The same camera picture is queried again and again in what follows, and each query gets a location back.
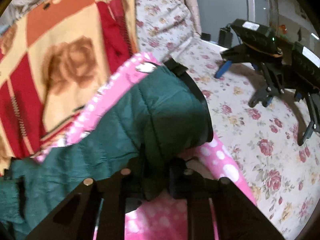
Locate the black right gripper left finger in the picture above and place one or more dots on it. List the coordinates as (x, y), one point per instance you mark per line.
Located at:
(93, 210)

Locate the black power adapter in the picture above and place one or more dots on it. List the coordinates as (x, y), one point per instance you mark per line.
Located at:
(225, 37)

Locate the dark green puffer jacket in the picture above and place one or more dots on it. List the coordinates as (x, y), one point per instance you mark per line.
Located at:
(158, 118)

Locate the floral bed sheet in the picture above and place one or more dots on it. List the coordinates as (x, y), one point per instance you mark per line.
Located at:
(283, 176)

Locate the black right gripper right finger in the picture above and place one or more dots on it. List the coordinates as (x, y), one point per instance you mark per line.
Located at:
(218, 209)

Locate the pink penguin fleece blanket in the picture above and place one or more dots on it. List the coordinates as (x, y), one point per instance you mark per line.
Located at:
(162, 218)

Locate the red orange rose blanket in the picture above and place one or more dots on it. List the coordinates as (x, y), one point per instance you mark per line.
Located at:
(53, 60)

